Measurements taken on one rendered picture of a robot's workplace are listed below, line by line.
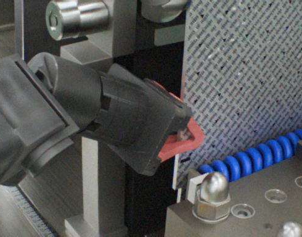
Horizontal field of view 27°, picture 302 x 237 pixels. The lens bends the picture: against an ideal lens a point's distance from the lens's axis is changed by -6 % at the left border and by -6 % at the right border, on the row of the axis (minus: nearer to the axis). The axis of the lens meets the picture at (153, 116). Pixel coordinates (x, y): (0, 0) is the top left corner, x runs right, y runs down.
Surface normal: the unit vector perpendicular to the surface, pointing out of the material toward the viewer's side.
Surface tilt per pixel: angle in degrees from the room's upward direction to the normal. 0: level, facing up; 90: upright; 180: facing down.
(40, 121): 36
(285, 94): 90
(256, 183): 0
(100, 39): 90
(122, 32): 90
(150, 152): 60
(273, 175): 0
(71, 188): 0
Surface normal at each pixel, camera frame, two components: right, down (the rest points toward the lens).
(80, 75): 0.70, -0.44
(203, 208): -0.44, 0.43
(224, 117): 0.55, 0.44
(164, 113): -0.69, -0.23
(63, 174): 0.05, -0.87
